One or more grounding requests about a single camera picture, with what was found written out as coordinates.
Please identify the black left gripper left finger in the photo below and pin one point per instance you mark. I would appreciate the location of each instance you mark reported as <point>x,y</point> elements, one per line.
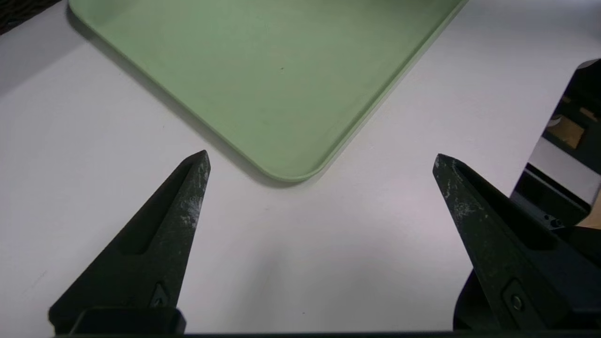
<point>150,253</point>

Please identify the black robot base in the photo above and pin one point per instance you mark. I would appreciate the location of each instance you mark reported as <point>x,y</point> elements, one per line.
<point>587,94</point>

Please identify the light green plastic tray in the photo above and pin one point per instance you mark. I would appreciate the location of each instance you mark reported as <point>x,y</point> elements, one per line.
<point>281,70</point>

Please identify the dark brown wicker basket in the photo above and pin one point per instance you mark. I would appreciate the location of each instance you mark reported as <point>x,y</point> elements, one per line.
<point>19,11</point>

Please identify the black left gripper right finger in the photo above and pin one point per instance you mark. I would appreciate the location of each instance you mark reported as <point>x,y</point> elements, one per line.
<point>516,263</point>

